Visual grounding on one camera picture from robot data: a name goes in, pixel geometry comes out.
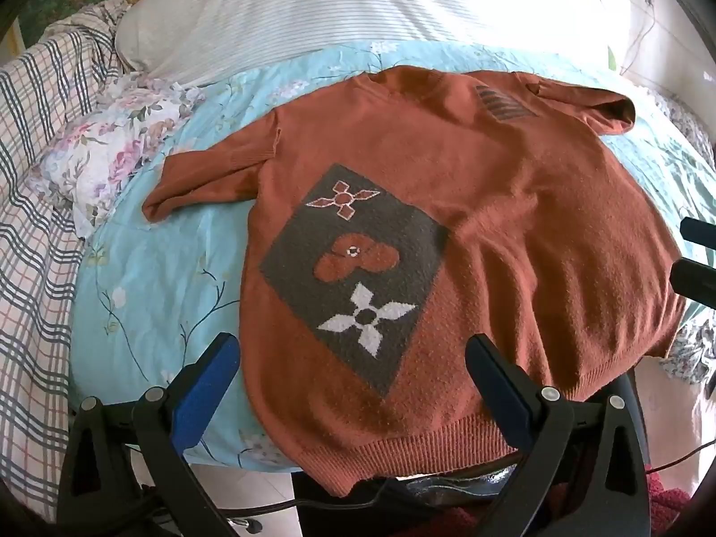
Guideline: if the pink floral pillowcase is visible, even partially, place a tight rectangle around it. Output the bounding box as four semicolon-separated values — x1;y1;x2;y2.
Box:
28;72;208;241

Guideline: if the white power cable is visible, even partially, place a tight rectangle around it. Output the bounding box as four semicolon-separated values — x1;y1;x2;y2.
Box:
618;3;658;73

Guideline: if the plaid bedsheet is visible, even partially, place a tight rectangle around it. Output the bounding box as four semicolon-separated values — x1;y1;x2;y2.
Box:
0;3;129;521

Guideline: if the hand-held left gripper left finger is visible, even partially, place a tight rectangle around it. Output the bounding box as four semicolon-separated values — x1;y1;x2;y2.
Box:
56;332;241;537

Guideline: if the red cable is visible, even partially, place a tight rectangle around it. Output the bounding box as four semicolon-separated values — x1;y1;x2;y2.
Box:
643;441;716;473

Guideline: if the orange knit sweater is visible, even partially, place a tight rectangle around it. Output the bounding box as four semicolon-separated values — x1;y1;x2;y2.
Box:
141;65;688;498

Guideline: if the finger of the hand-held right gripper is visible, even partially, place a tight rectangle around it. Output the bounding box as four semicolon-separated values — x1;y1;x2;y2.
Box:
679;217;716;250
669;259;716;310

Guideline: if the white striped pillow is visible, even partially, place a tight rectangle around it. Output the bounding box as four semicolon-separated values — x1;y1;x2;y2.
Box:
115;0;616;87

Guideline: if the black cable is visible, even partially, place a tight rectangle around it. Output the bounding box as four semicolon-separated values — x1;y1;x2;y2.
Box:
240;481;392;516

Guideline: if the dark red cloth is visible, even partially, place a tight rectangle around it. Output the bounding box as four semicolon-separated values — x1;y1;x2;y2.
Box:
643;486;691;537

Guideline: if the light blue floral blanket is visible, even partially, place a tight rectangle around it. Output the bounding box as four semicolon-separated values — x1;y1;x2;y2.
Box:
70;39;716;471

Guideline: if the grey floral bedsheet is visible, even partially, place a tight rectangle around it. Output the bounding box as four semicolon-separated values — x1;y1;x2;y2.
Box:
649;89;716;384

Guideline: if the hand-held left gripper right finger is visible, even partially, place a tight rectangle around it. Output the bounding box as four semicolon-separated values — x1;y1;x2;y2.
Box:
465;332;652;537

